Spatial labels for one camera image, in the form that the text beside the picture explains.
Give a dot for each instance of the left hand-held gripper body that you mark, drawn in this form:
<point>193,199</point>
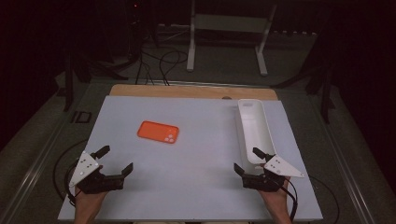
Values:
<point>84,169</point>

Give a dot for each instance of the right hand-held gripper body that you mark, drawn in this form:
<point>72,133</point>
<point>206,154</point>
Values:
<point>281,166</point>

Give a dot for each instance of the white plastic tray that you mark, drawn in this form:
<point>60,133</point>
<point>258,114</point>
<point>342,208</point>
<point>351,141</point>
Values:
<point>255,124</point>

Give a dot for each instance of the orange phone case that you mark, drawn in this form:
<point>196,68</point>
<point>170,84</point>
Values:
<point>155,130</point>

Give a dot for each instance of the person's left hand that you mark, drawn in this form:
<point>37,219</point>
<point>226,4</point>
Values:
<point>88,202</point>

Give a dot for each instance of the person's right hand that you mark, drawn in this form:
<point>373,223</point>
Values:
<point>277,200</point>

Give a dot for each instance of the black floor socket box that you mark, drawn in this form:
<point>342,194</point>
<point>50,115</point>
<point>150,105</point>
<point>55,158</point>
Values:
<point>82,117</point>

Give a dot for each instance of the white table board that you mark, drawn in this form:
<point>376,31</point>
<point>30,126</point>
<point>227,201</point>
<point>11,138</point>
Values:
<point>186,171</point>

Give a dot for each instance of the black stand legs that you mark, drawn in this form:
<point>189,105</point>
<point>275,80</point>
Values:
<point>325,99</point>
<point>68,87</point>

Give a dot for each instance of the white metal stand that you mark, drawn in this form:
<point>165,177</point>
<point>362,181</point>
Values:
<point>190,46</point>

